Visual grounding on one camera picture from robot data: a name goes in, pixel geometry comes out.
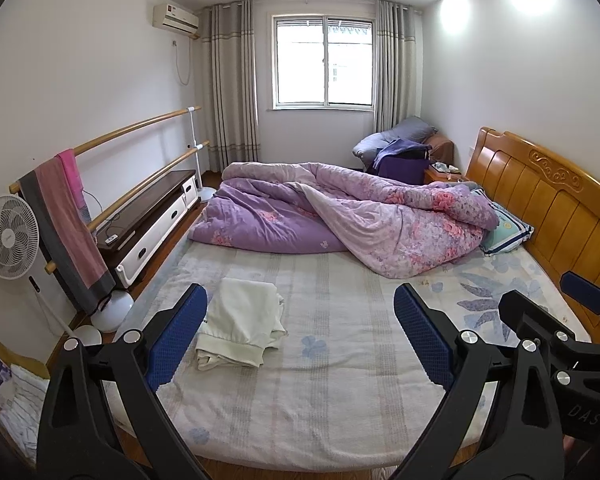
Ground white framed window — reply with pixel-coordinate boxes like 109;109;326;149
270;14;377;111

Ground air conditioner cord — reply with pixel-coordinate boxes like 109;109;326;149
172;39;192;86

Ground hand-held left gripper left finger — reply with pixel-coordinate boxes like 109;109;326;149
36;283;216;480

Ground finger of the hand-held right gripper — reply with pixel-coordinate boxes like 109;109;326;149
560;271;600;318
498;291;588;358

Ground grey beige curtain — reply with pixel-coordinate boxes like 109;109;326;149
200;0;262;172
373;0;417;133

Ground white air conditioner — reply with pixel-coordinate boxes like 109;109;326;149
152;3;201;38

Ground purple blue cloth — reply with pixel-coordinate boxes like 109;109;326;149
372;138;431;168

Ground white button jacket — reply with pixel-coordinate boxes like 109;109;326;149
195;277;287;372

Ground bed with floral sheet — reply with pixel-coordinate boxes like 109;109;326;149
112;237;593;473

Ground bright pink towel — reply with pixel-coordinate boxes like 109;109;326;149
55;149;88;208

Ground dark purple bag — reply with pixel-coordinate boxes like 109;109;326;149
375;155;427;184

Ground dark top white cabinet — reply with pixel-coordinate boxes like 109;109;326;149
94;170;202;288

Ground white standing fan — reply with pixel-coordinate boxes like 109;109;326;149
0;195;101;348

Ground grey pillow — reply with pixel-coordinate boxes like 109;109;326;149
352;116;437;158

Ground wooden nightstand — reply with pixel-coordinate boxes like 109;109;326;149
424;162;468;184

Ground brown chair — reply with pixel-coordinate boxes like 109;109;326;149
425;132;453;166

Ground purple floral quilt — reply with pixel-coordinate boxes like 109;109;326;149
186;161;499;279

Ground white striped cloth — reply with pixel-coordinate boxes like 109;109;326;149
0;365;51;466

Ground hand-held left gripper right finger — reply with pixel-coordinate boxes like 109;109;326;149
393;283;566;480

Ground grey pink striped towel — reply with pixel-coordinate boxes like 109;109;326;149
19;157;117;303

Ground wooden headboard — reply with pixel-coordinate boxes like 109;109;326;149
465;126;600;343

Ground teal striped pillow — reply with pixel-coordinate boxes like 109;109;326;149
472;187;535;257

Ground wooden double rail rack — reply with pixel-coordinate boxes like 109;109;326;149
9;106;220;332

